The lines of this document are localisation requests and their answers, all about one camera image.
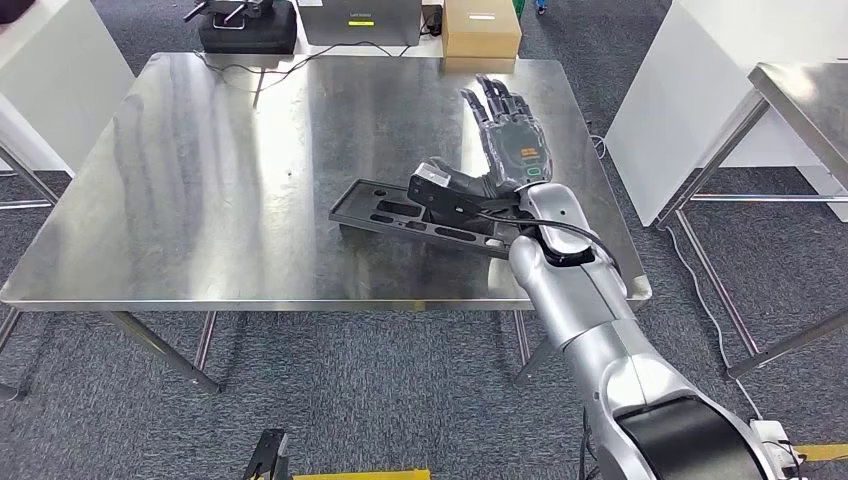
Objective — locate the white power strip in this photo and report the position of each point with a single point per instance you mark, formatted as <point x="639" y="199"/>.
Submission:
<point x="772" y="440"/>

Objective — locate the large steel workbench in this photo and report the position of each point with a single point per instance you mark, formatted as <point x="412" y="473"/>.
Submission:
<point x="199" y="199"/>

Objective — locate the black metal tool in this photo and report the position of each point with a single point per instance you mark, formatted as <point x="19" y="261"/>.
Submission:
<point x="228" y="12"/>

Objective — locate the steel table frame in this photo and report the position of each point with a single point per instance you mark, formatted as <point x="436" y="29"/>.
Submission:
<point x="30" y="175"/>

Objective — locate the tall brown cardboard box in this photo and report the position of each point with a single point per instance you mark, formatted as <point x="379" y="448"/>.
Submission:
<point x="480" y="36"/>

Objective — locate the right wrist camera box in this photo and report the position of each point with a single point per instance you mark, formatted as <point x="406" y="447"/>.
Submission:
<point x="437" y="195"/>

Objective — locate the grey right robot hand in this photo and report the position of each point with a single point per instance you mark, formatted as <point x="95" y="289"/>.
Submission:
<point x="517" y="152"/>

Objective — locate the small steel table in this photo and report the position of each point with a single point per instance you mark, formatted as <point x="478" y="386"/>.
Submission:
<point x="808" y="99"/>

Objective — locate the black power adapter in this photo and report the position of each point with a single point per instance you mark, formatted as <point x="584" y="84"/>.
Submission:
<point x="434" y="20"/>

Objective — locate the black plastic bracket part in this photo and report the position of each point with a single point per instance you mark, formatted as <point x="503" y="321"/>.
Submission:
<point x="351" y="210"/>

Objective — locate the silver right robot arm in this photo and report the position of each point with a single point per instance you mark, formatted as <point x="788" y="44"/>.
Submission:
<point x="583" y="305"/>

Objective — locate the black equipment case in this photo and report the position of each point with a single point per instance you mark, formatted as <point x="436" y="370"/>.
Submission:
<point x="252" y="36"/>

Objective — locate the white partition panel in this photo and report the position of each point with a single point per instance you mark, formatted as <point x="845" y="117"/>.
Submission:
<point x="60" y="86"/>
<point x="696" y="99"/>

